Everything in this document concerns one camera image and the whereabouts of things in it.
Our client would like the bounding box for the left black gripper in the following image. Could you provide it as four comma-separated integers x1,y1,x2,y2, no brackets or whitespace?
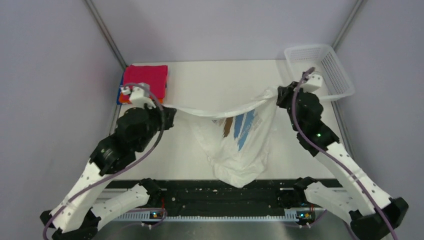
137,97,178,152

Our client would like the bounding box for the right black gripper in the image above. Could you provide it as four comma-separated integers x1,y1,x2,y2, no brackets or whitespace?
276,81,311,132

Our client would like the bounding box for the white printed t-shirt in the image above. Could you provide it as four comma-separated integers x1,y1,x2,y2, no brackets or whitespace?
168,86,278,188

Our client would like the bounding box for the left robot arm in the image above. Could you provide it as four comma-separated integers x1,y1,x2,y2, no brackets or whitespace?
40,105,177,240

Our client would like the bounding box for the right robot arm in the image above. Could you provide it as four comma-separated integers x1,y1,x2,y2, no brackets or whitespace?
276,82,409,240

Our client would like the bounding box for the blue folded t-shirt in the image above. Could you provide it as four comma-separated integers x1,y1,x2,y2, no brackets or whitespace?
116,75,124,105

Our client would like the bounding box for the orange folded t-shirt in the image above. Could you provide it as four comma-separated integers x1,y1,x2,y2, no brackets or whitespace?
120,94,164,105

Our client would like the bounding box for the white plastic basket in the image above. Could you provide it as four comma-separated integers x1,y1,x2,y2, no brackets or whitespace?
284,44,355,102

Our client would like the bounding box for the red folded t-shirt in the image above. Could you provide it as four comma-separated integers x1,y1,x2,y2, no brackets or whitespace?
122,64,168,102

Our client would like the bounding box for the left controller board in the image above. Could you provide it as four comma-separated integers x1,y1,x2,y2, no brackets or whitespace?
141,208,168,222

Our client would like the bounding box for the controller board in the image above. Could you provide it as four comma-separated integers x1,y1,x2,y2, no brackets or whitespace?
285,208,316,226
141,208,168,222

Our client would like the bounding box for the right controller board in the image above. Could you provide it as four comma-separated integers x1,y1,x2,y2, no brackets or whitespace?
285,208,316,226

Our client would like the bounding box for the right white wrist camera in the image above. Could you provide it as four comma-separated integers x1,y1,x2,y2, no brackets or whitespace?
300,73,324,93

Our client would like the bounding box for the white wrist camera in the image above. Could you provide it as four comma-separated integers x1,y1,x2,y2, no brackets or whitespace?
120,82,156,109
300,73,324,93

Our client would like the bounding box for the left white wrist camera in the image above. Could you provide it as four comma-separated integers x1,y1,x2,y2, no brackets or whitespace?
120,82,156,109

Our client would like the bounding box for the black mounting base rail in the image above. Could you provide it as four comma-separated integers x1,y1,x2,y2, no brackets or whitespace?
105,178,342,220

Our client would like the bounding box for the right aluminium frame post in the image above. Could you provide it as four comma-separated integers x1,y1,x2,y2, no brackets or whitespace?
331,0,368,52

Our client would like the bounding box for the aluminium frame post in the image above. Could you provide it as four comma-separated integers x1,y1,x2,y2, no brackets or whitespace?
331,0,368,52
83,0,128,70

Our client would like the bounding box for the left aluminium frame post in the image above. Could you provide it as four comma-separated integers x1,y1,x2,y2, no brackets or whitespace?
83,0,128,70

